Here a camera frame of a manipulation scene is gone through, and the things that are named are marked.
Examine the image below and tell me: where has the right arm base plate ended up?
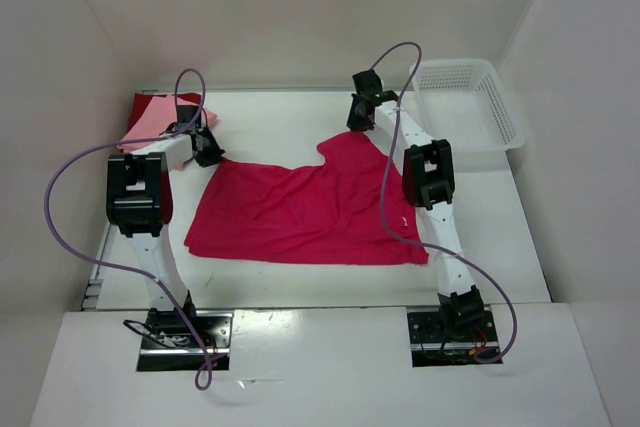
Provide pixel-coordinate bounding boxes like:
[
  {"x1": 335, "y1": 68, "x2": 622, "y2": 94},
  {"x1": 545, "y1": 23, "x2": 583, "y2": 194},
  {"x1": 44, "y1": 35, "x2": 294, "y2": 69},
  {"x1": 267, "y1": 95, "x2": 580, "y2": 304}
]
[{"x1": 406, "y1": 308, "x2": 501, "y2": 368}]

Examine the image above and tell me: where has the magenta t shirt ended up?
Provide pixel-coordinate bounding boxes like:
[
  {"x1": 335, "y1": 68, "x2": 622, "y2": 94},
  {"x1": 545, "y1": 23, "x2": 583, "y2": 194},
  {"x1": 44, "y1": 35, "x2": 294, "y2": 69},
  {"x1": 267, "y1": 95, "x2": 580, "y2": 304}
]
[{"x1": 184, "y1": 132, "x2": 429, "y2": 265}]

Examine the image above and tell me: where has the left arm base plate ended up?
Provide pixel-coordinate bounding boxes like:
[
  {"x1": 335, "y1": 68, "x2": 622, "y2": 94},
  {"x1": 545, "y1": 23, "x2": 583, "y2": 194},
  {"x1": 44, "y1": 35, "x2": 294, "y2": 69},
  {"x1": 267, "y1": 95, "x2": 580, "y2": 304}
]
[{"x1": 124, "y1": 310, "x2": 233, "y2": 372}]

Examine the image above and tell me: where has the light pink t shirt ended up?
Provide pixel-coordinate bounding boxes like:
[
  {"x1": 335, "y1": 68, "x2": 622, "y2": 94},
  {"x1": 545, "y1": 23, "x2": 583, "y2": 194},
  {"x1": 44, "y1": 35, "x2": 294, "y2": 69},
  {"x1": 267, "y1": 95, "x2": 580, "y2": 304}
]
[{"x1": 111, "y1": 95, "x2": 217, "y2": 171}]

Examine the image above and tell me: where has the white plastic basket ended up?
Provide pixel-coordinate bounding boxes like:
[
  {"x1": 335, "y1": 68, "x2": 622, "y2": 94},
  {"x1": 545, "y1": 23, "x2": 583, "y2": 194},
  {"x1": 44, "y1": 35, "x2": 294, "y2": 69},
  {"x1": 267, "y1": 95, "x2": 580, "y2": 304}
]
[{"x1": 412, "y1": 58, "x2": 525, "y2": 153}]

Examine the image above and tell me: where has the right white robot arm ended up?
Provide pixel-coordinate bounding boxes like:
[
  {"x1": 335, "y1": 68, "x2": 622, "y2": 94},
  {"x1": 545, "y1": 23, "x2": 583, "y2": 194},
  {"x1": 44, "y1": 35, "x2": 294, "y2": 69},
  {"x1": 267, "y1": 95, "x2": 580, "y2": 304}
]
[{"x1": 347, "y1": 91, "x2": 484, "y2": 340}]

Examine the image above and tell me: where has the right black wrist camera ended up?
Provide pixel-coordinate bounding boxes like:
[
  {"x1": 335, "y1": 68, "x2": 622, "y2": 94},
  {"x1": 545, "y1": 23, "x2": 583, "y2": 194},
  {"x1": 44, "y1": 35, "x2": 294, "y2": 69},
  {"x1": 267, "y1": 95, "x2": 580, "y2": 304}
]
[{"x1": 352, "y1": 69, "x2": 383, "y2": 97}]

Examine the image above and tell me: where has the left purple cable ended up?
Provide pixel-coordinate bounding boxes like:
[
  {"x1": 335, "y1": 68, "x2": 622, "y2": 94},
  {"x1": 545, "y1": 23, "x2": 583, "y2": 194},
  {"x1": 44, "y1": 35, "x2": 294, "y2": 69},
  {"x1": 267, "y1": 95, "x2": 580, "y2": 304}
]
[{"x1": 42, "y1": 67, "x2": 226, "y2": 391}]

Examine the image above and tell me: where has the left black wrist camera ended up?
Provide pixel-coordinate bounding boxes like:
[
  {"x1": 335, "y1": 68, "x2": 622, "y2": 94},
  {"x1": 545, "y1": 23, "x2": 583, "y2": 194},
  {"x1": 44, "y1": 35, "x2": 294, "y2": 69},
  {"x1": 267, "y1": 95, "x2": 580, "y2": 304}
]
[{"x1": 172, "y1": 104, "x2": 206, "y2": 133}]

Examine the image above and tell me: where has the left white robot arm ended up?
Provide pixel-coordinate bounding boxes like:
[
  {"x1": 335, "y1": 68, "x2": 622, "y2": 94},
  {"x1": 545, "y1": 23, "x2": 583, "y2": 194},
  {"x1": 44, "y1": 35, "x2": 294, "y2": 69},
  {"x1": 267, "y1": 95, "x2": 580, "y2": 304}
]
[{"x1": 106, "y1": 127, "x2": 224, "y2": 348}]

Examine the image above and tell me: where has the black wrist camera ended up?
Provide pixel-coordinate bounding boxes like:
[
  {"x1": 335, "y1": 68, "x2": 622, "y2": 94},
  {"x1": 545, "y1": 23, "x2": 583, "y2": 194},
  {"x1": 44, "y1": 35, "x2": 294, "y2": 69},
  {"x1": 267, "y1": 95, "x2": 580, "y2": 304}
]
[
  {"x1": 172, "y1": 104, "x2": 206, "y2": 133},
  {"x1": 352, "y1": 69, "x2": 383, "y2": 97}
]

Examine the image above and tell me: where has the dark red t shirt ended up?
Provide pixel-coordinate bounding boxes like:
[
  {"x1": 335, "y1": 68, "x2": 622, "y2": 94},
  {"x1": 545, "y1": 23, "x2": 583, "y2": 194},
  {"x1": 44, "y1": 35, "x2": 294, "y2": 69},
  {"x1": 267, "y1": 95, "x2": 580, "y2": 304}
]
[{"x1": 127, "y1": 92, "x2": 201, "y2": 131}]

